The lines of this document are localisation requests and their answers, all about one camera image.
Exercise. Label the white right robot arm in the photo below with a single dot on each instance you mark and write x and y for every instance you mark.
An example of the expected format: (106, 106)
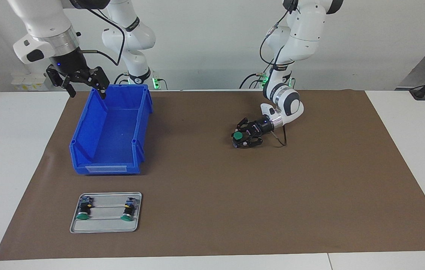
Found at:
(47, 22)

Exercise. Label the silver metal tray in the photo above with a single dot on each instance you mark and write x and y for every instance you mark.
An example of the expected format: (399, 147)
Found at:
(103, 225)

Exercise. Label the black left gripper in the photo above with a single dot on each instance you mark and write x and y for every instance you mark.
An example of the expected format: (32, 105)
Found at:
(262, 127)

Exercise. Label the white junction box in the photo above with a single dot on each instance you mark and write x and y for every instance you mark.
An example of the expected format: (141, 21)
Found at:
(24, 84)

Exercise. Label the green push button switch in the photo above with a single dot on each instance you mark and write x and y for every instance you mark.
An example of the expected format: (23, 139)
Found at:
(128, 210)
(238, 135)
(84, 210)

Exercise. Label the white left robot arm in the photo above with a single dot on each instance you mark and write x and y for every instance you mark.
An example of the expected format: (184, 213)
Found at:
(306, 30)

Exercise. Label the brown table mat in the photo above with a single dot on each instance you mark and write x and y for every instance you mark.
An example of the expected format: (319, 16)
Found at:
(253, 206)

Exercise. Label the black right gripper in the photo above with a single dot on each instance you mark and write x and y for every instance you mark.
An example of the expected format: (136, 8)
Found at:
(68, 63)

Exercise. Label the blue plastic storage bin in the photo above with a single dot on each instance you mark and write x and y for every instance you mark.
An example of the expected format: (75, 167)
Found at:
(111, 138)

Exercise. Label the green lit base connector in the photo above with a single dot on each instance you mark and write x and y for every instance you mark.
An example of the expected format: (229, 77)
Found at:
(263, 80)
(155, 82)

